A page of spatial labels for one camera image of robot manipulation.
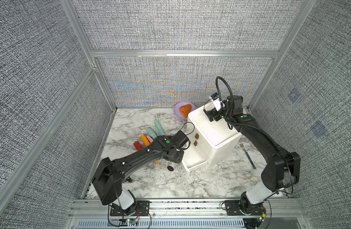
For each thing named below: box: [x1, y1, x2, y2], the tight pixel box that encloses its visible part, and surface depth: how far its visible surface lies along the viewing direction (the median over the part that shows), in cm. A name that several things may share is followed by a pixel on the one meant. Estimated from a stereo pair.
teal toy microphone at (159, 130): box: [154, 119, 166, 137], surface depth 108 cm
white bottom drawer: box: [181, 147, 208, 173], surface depth 90 cm
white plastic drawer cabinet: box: [185, 105, 242, 168], surface depth 77 cm
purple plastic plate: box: [173, 101, 197, 120], surface depth 122 cm
